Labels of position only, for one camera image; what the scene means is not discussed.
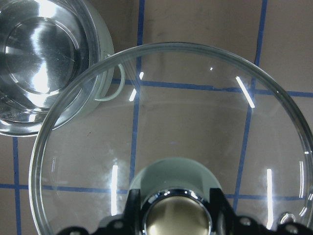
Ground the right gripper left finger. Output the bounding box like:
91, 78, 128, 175
113, 189, 142, 235

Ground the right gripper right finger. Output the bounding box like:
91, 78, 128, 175
210, 188, 240, 235

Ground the pale green electric pot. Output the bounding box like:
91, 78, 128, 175
0, 0, 114, 137

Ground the glass pot lid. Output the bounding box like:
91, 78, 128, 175
29, 43, 313, 235

